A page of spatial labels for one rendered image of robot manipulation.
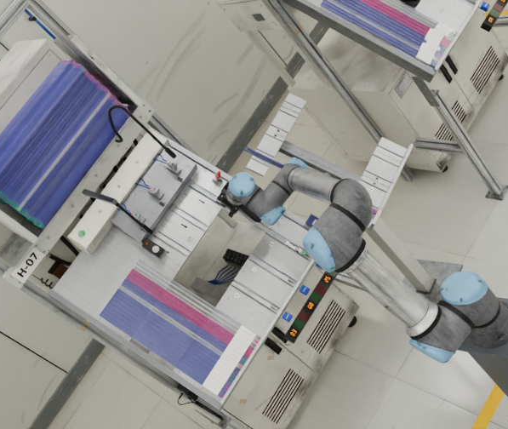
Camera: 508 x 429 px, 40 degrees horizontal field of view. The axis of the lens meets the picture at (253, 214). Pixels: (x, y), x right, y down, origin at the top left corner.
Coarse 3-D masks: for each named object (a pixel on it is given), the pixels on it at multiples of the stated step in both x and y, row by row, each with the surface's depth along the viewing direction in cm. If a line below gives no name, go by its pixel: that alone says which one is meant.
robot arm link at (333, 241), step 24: (336, 216) 183; (312, 240) 183; (336, 240) 182; (360, 240) 186; (336, 264) 184; (360, 264) 186; (384, 288) 187; (408, 288) 191; (408, 312) 190; (432, 312) 191; (432, 336) 190; (456, 336) 191
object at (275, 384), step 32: (224, 224) 310; (192, 256) 310; (224, 288) 283; (320, 320) 297; (288, 352) 288; (320, 352) 299; (256, 384) 281; (288, 384) 291; (256, 416) 283; (288, 416) 294
